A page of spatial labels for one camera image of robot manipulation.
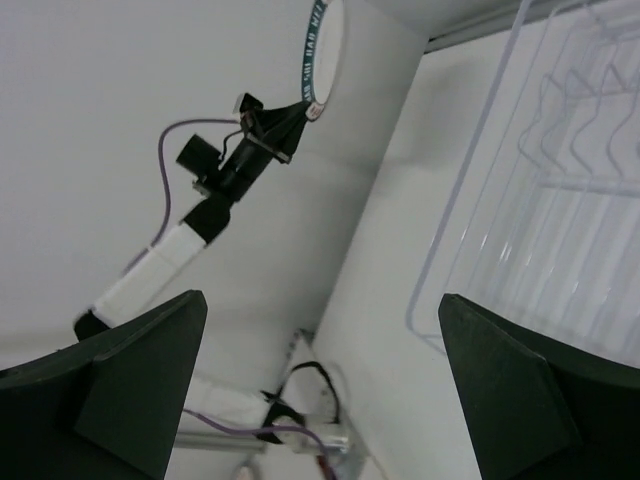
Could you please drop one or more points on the white wire dish rack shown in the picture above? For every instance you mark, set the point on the white wire dish rack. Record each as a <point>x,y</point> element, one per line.
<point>542,223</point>

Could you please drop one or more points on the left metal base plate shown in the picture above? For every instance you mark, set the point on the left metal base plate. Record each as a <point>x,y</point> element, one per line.
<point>316,392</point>

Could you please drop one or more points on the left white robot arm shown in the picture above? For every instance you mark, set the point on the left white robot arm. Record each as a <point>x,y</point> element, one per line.
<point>222,177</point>

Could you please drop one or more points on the plate with green lettering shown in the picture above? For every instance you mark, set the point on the plate with green lettering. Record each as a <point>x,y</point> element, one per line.
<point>322,54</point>

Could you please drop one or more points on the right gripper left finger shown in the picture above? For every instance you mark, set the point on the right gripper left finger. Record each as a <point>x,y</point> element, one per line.
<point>107,407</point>

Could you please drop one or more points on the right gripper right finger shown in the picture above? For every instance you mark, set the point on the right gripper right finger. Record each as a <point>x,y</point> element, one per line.
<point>537,408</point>

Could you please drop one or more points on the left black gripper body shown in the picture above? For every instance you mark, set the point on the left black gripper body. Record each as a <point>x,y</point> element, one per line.
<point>278,131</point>

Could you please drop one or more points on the aluminium table frame rail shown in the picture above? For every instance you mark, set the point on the aluminium table frame rail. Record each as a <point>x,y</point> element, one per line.
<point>475,25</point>

